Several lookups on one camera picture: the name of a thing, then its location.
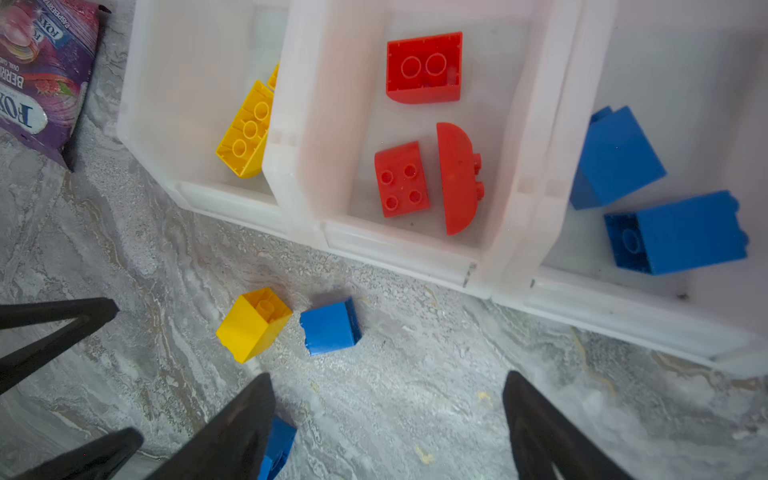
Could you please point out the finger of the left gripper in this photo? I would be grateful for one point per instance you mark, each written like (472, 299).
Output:
(86, 317)
(99, 459)

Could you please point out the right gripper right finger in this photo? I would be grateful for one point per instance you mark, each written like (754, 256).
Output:
(544, 443)

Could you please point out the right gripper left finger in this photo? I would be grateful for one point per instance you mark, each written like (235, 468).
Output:
(233, 444)

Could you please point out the blue long lego brick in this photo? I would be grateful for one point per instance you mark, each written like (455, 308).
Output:
(693, 233)

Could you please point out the white bin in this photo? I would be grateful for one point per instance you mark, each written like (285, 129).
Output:
(332, 115)
(191, 65)
(694, 73)

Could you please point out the red arch lego brick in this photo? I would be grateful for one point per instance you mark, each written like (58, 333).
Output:
(459, 167)

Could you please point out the blue lego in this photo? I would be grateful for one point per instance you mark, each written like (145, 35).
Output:
(280, 442)
(617, 159)

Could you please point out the yellow long lego brick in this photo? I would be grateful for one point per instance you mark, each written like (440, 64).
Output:
(272, 82)

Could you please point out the red lego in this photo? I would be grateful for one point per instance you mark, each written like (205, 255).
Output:
(401, 180)

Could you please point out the yellow square lego brick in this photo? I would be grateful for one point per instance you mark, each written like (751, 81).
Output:
(253, 324)

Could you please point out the blue square lego brick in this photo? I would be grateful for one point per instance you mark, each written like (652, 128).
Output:
(331, 328)

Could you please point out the purple candy bag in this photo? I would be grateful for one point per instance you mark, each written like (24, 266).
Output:
(48, 50)

